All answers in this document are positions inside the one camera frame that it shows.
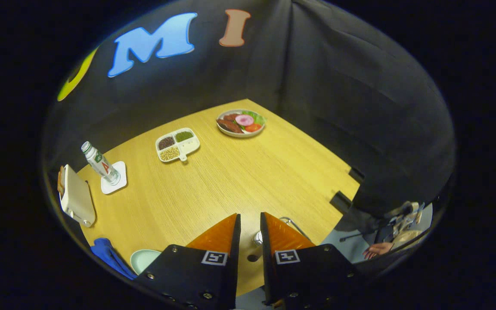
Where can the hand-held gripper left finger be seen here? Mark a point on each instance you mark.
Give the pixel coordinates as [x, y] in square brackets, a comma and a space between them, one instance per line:
[233, 258]

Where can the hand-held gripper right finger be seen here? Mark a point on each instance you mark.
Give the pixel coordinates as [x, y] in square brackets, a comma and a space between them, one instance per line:
[266, 258]

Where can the pale green plate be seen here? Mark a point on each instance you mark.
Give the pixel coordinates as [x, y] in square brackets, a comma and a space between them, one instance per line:
[144, 259]

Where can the thin black rod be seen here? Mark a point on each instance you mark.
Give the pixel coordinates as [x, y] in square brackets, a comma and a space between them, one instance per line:
[358, 235]

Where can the blue cloth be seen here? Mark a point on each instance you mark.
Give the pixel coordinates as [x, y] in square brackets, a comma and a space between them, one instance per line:
[110, 256]

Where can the white divided bean dish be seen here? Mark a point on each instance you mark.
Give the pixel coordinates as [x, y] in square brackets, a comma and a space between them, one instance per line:
[178, 145]

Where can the white plate of food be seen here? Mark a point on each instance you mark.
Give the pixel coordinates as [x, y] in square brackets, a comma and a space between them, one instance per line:
[240, 123]

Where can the white square coaster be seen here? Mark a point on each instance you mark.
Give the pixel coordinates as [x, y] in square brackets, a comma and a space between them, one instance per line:
[121, 172]

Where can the plaid cloth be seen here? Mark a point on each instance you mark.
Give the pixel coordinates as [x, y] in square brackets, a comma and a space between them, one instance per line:
[405, 215]

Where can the white drink bottle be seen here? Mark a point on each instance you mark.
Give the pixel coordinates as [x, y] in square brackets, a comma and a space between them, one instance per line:
[100, 163]

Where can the white toaster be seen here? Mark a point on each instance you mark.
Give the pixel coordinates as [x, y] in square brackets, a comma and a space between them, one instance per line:
[78, 200]

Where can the black backdrop cloth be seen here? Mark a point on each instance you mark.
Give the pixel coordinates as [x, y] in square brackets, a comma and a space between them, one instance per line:
[338, 86]

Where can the toast slice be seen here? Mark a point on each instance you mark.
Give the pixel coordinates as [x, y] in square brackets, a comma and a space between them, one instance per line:
[60, 181]

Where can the black table bracket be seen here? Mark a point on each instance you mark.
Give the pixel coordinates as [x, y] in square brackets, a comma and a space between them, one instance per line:
[356, 175]
[340, 201]

